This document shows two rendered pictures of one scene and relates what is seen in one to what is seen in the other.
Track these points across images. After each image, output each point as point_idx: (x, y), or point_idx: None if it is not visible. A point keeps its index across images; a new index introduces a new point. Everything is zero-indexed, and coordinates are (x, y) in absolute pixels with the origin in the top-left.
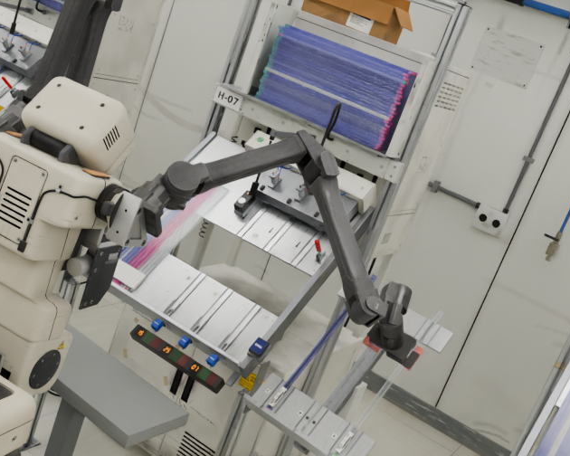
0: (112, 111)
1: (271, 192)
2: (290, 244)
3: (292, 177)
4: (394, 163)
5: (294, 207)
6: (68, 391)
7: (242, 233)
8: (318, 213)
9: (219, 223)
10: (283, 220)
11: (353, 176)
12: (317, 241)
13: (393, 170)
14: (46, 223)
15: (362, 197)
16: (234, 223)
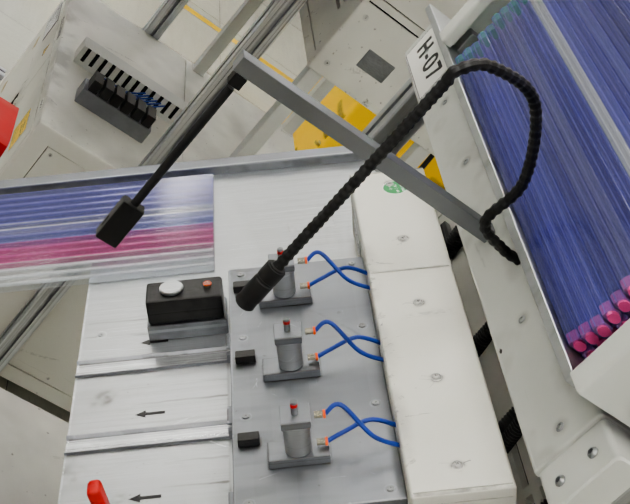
0: None
1: (247, 312)
2: (132, 483)
3: (343, 316)
4: (601, 437)
5: (233, 383)
6: None
7: (91, 373)
8: (254, 437)
9: (89, 317)
10: (212, 414)
11: (480, 416)
12: (92, 486)
13: (580, 463)
14: None
15: (417, 489)
16: (116, 338)
